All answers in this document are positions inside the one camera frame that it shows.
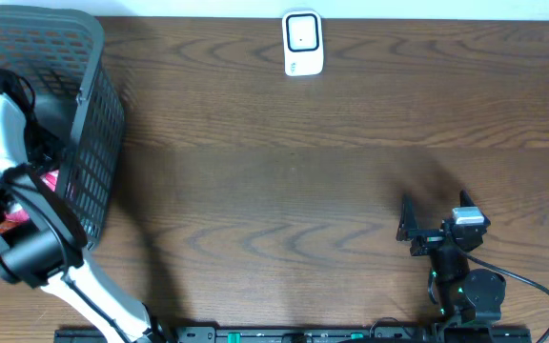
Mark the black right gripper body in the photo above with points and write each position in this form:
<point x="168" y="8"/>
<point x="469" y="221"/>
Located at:
<point x="428" y="239"/>

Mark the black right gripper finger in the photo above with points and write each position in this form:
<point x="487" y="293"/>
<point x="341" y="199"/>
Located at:
<point x="465" y="200"/>
<point x="407" y="227"/>

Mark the purple red snack packet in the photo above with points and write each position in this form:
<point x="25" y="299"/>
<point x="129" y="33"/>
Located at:
<point x="50" y="178"/>

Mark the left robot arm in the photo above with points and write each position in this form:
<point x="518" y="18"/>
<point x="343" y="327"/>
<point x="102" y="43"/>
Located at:
<point x="42" y="242"/>

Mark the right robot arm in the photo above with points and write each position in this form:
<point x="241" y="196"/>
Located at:
<point x="469" y="299"/>

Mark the grey plastic mesh basket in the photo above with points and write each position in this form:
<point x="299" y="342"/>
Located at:
<point x="59" y="53"/>

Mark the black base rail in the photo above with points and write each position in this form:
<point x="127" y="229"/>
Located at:
<point x="381" y="333"/>

